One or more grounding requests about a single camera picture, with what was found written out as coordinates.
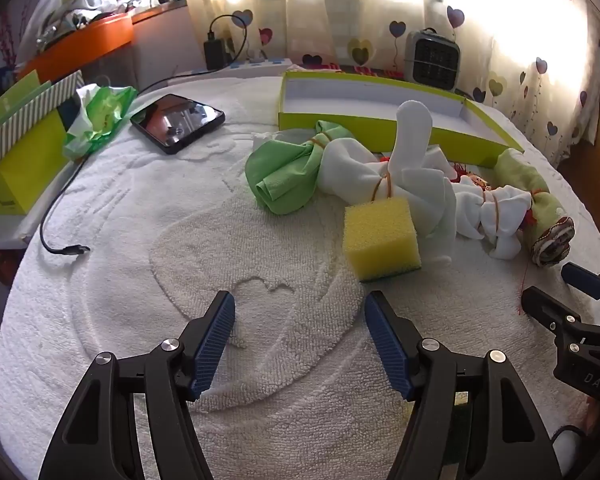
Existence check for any yellow sponge with green scourer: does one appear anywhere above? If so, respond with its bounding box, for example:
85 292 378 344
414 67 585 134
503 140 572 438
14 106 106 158
343 196 423 282

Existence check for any green cloth bundle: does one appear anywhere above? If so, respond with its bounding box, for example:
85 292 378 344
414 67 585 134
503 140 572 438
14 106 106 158
245 120 353 216

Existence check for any striped box with lime lid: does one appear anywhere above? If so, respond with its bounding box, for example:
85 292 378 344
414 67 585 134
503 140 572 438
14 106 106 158
0 70 84 177

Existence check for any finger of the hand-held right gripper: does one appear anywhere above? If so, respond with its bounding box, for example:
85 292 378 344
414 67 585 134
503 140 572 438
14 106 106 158
561 262 600 311
521 286 589 357

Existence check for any tall white cloth bundle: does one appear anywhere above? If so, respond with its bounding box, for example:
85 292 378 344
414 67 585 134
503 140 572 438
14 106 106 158
320 100 458 265

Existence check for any white side table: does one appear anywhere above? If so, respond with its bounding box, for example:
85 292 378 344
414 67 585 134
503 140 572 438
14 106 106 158
0 200 46 251

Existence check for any heart print curtain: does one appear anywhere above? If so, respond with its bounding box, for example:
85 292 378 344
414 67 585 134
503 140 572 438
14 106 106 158
187 0 600 161

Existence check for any black smartphone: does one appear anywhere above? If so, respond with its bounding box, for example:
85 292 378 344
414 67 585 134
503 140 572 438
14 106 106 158
130 93 226 155

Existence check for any green tissue packet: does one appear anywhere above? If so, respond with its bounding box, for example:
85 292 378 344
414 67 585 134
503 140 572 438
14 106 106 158
62 84 138 162

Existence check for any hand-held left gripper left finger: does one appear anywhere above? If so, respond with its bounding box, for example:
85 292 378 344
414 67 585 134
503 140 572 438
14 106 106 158
39 290 237 480

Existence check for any black USB cable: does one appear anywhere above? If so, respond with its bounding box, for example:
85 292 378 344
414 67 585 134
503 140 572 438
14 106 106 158
39 14 251 259

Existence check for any red tassel mask ornament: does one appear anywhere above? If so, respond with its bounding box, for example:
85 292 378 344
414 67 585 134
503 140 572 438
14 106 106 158
452 162 491 191

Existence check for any red berry twig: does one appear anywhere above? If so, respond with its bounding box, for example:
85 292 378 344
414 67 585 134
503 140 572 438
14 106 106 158
0 12 21 68

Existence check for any orange box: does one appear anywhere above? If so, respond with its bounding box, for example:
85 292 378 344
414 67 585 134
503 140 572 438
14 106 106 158
17 12 136 83

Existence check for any grey space heater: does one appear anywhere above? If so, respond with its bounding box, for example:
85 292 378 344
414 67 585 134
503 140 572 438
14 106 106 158
404 29 462 92

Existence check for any orange shelf with clutter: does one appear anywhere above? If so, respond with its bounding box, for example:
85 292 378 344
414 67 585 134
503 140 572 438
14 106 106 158
17 0 153 56

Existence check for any green towel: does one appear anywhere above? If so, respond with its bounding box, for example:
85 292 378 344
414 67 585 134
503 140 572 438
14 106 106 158
492 148 576 267

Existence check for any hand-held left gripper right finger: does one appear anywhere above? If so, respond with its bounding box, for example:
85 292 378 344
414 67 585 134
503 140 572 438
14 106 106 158
364 290 563 480

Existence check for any white terry blanket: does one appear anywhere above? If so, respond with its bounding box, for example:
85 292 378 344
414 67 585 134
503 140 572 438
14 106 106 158
0 76 600 480

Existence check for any short white cloth bundle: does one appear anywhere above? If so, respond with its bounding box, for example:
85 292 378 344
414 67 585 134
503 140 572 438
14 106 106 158
452 182 533 261

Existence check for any dark jar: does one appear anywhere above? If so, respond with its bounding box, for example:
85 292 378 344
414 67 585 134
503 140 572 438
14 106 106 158
0 66 20 97

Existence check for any lime green box tray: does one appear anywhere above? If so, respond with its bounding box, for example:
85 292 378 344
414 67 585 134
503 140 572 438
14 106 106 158
278 71 526 168

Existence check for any white power strip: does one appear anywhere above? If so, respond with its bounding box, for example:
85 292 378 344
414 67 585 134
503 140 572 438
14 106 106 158
182 57 293 78

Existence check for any black charger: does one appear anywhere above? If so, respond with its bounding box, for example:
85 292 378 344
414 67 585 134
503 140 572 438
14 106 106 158
202 30 227 71

